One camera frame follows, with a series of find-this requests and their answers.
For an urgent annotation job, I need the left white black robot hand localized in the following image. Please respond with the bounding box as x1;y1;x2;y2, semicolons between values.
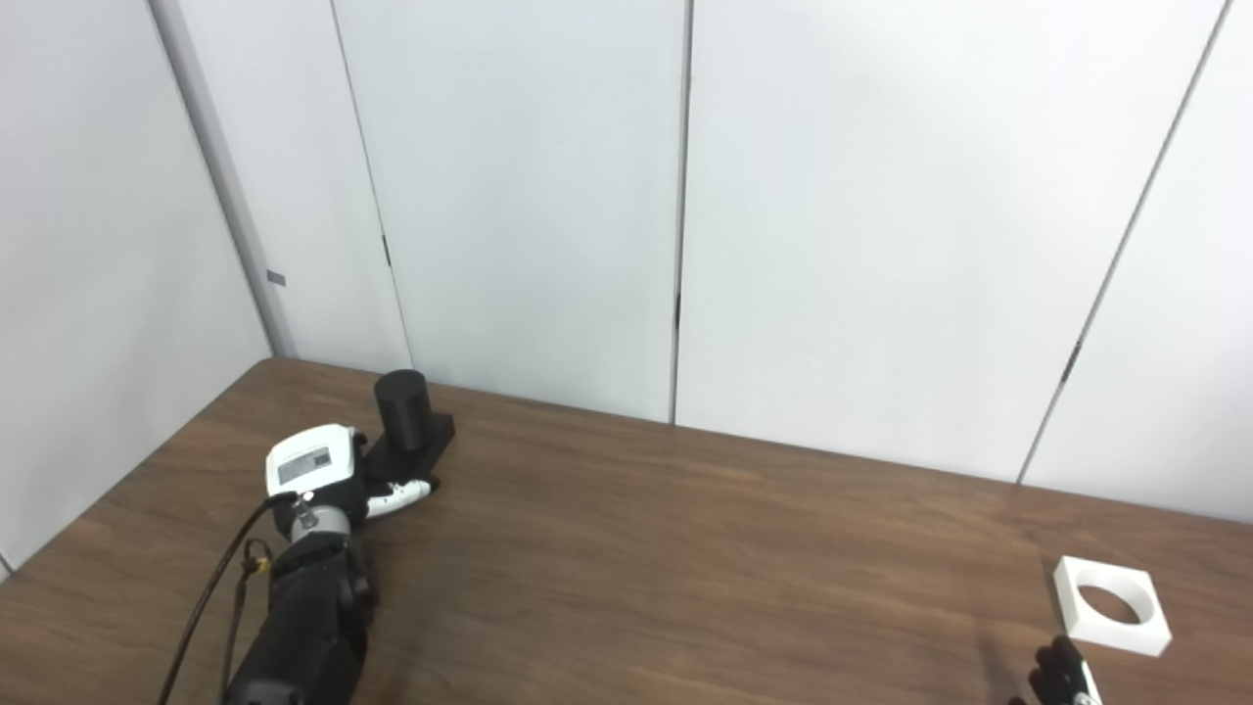
265;423;441;540

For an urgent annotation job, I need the white square piece with hole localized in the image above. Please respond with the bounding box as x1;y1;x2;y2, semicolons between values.
1053;555;1173;657

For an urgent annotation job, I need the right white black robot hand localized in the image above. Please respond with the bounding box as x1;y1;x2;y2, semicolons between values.
1028;635;1105;705

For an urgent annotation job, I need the black cylindrical peg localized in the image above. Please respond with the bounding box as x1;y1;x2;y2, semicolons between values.
364;369;456;483

